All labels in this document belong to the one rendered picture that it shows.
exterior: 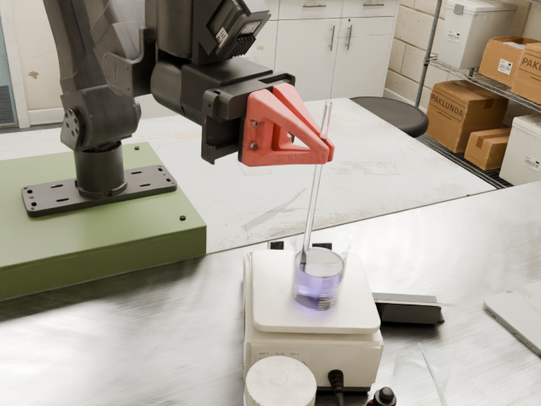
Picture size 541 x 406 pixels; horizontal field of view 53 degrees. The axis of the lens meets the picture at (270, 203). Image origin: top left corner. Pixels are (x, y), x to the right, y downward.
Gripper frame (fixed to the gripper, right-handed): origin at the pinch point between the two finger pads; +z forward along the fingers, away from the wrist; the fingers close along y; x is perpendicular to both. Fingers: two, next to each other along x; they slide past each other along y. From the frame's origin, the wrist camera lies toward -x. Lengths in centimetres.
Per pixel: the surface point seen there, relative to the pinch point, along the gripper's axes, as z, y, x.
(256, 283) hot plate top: -4.3, -1.4, 16.0
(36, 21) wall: -273, 105, 66
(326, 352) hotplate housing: 4.9, -1.1, 18.6
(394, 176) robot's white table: -16, 47, 25
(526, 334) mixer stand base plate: 16.5, 22.4, 23.2
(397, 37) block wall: -172, 316, 76
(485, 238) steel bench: 3.9, 40.1, 24.7
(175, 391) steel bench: -4.7, -11.1, 24.8
